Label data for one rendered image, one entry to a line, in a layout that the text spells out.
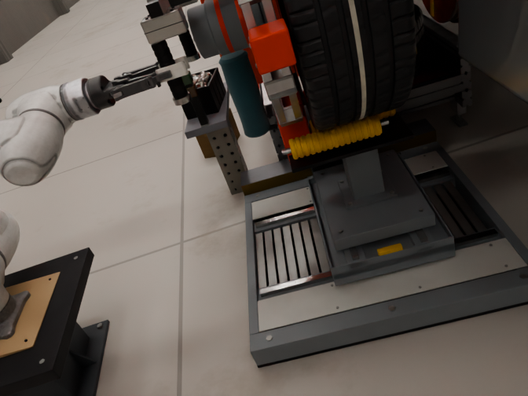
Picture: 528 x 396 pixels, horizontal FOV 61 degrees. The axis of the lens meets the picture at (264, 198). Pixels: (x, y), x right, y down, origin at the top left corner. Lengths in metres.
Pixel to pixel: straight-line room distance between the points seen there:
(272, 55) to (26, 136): 0.52
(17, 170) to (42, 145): 0.07
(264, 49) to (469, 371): 0.92
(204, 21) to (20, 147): 0.51
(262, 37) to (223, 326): 0.98
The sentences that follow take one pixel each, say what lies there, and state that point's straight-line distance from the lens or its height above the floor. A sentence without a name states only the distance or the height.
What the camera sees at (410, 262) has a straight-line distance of 1.39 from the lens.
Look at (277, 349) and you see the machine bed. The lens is 1.33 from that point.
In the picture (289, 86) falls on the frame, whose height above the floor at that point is 0.74.
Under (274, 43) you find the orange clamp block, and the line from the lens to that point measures 0.88.
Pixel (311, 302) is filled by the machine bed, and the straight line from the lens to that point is 1.39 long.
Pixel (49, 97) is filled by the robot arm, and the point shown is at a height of 0.87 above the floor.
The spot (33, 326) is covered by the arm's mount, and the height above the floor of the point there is 0.30.
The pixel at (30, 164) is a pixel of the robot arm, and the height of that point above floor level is 0.80.
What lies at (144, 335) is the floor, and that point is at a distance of 1.67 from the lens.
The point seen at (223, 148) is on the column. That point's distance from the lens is 1.99.
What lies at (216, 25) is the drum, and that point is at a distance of 1.17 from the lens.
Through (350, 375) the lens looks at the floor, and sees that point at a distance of 1.31.
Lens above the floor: 1.10
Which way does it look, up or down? 33 degrees down
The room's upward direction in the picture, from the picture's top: 20 degrees counter-clockwise
